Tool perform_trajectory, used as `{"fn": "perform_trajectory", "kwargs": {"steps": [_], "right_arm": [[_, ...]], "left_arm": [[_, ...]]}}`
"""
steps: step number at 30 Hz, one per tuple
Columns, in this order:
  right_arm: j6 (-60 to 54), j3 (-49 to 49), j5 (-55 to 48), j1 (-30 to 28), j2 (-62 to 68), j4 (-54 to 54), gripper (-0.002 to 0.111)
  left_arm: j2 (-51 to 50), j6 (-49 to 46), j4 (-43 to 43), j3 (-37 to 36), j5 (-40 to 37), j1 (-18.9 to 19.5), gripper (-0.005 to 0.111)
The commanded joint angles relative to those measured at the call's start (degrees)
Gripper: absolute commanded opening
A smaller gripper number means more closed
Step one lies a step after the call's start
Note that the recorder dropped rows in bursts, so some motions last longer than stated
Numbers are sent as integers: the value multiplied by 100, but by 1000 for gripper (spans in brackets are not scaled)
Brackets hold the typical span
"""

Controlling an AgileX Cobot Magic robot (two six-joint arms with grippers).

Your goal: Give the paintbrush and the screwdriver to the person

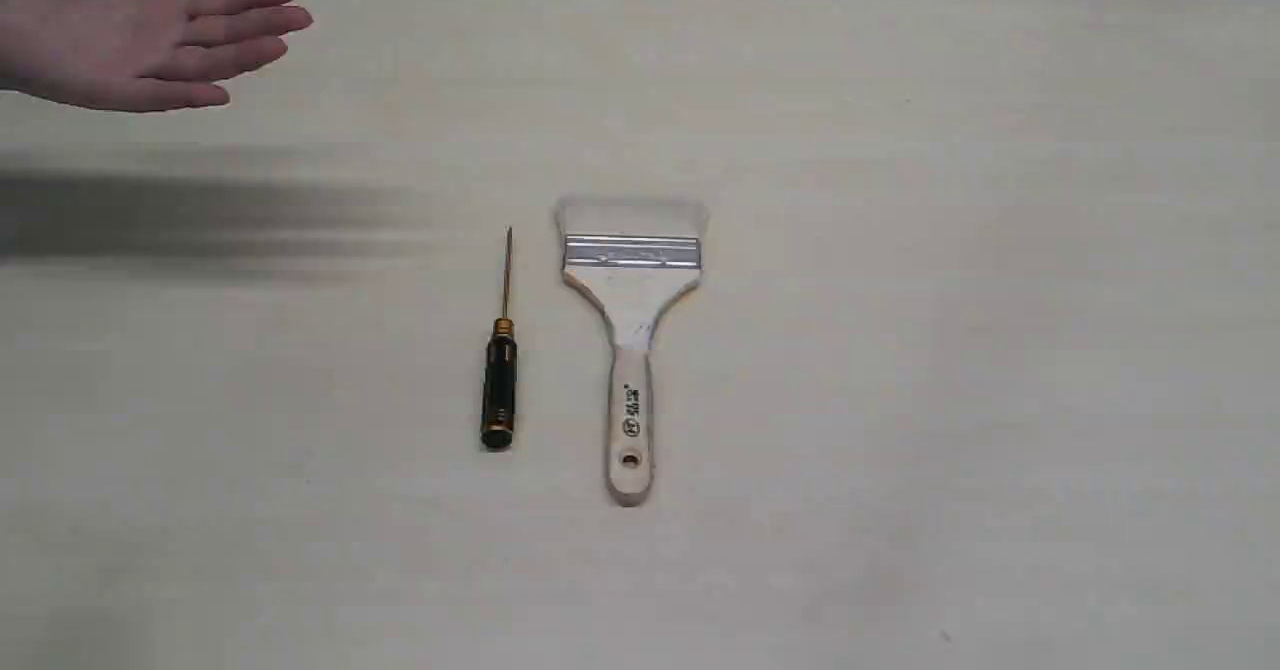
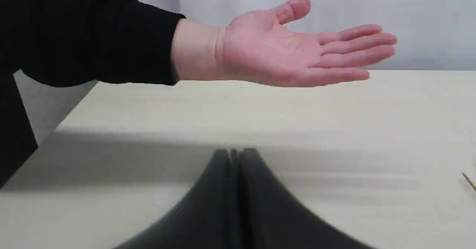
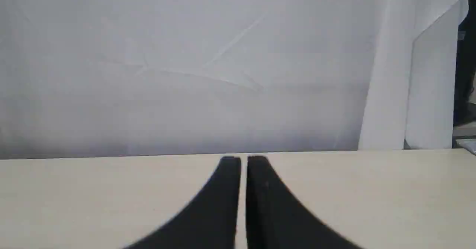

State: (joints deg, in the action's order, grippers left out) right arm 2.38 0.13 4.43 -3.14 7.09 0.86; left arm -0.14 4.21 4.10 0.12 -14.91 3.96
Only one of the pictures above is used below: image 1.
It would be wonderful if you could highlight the wooden handle paint brush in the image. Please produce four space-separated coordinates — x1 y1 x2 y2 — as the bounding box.
556 197 708 507

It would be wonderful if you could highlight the bare human hand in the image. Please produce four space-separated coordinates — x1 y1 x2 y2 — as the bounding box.
1 0 314 113

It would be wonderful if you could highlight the black gold precision screwdriver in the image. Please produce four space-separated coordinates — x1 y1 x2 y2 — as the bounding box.
480 227 518 452

